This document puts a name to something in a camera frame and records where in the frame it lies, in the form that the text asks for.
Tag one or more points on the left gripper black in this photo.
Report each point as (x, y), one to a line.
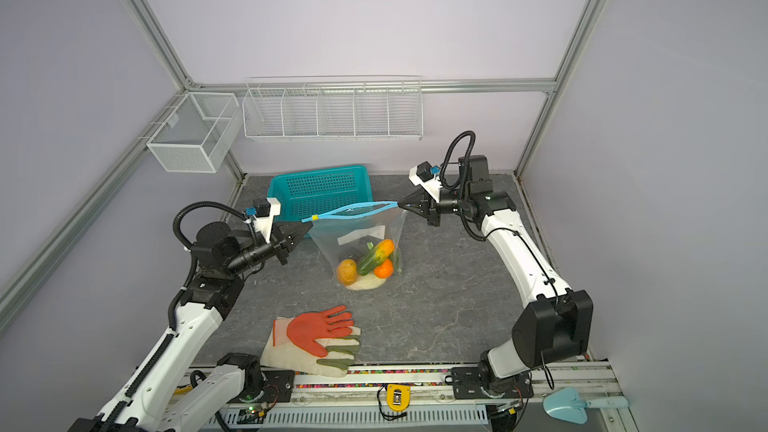
(290, 233)

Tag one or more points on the clear zip top bag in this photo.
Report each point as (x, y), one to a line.
(350, 231)

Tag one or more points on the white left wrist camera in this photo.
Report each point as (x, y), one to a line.
(260, 218)

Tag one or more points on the white mesh box basket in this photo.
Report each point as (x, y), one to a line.
(198, 133)

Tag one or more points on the orange toy fruit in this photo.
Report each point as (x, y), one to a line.
(347, 272)

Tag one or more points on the yellow green toy corn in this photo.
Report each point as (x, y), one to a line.
(375, 257)

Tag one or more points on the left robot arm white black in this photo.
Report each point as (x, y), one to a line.
(225, 246)

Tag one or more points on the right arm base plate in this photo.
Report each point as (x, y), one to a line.
(476, 383)

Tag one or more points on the green striped work glove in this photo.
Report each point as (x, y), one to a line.
(281, 353)

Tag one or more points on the teal plastic scoop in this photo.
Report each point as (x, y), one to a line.
(567, 405)

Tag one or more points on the teal plastic basket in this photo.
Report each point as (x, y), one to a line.
(305, 194)

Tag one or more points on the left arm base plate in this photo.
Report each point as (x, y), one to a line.
(272, 386)

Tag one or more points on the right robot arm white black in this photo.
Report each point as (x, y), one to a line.
(555, 323)

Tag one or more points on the white wire shelf basket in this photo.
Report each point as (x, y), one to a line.
(334, 107)

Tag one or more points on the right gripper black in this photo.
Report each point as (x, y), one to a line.
(432, 212)

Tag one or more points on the yellow tape measure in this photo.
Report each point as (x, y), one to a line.
(393, 401)

